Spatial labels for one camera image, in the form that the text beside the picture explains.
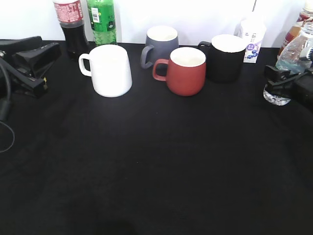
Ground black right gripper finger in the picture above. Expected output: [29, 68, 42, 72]
[264, 65, 308, 99]

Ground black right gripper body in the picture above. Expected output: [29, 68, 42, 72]
[292, 70, 313, 110]

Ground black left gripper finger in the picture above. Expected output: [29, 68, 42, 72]
[9, 68, 48, 98]
[0, 36, 62, 78]

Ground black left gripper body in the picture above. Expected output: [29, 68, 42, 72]
[0, 48, 20, 98]

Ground clear water bottle green label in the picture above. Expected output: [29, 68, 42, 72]
[263, 23, 313, 106]

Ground white ceramic mug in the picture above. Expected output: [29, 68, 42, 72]
[78, 45, 133, 98]

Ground cola bottle red label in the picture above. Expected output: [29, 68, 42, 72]
[53, 0, 89, 60]

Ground white blueberry milk carton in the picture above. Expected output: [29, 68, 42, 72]
[237, 16, 267, 64]

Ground black ceramic mug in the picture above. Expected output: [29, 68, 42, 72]
[197, 34, 247, 83]

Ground amber tea bottle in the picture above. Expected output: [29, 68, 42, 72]
[277, 0, 313, 59]

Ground green soda bottle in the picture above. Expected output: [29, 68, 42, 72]
[87, 0, 116, 46]

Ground red ceramic mug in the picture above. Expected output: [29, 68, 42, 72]
[153, 47, 206, 96]

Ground grey ceramic mug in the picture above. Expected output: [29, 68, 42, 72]
[140, 25, 179, 69]

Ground black cable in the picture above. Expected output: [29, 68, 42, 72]
[0, 50, 16, 154]

